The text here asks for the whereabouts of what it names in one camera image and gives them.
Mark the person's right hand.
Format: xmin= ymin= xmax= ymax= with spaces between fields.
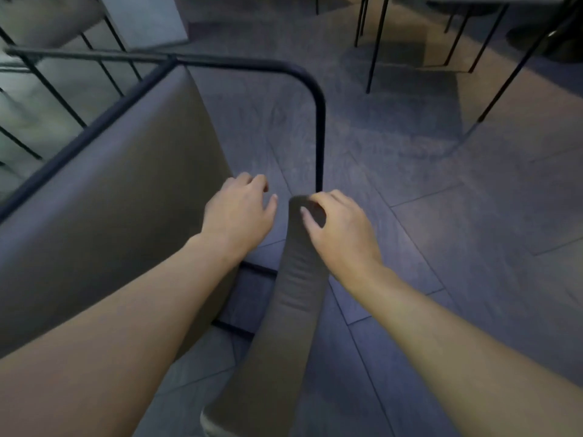
xmin=300 ymin=189 xmax=384 ymax=288

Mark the person's left hand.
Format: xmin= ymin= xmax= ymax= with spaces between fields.
xmin=200 ymin=172 xmax=278 ymax=266

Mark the long grey padded cushion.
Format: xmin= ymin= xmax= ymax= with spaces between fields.
xmin=200 ymin=195 xmax=331 ymax=437

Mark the person's left forearm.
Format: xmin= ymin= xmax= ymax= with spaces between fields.
xmin=0 ymin=232 xmax=242 ymax=437

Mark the person's right forearm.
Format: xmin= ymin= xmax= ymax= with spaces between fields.
xmin=335 ymin=264 xmax=583 ymax=437

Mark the grey upholstered chair panel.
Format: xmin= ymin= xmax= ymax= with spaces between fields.
xmin=0 ymin=66 xmax=243 ymax=360

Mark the light grey pillar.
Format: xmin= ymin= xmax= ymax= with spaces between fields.
xmin=97 ymin=0 xmax=190 ymax=52

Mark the black thin-legged chair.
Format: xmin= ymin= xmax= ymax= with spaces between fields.
xmin=353 ymin=0 xmax=392 ymax=94

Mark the light cushioned black-barred chair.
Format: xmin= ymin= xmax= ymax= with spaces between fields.
xmin=0 ymin=0 xmax=143 ymax=174

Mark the white-topped black-legged table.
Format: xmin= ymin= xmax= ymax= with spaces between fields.
xmin=426 ymin=0 xmax=583 ymax=124

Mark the dark round table base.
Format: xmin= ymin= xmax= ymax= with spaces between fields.
xmin=505 ymin=12 xmax=583 ymax=62

